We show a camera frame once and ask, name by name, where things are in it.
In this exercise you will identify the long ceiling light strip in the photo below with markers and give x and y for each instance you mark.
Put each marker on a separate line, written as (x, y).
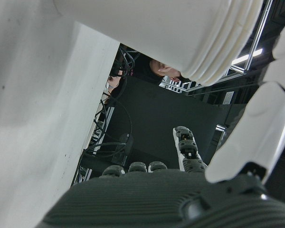
(247, 57)

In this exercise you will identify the aluminium rack frame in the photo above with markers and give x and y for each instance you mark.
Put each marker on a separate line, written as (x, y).
(260, 28)

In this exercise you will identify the black Huawei monitor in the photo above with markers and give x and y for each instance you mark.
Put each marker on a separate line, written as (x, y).
(168, 109)

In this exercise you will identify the person in black shirt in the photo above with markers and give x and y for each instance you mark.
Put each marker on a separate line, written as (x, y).
(143, 67)

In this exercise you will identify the white and grey right robot hand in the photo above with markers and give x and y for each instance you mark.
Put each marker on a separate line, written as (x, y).
(145, 199)

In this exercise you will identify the white ceiling vent grille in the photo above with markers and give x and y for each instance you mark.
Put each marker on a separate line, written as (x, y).
(228, 97)

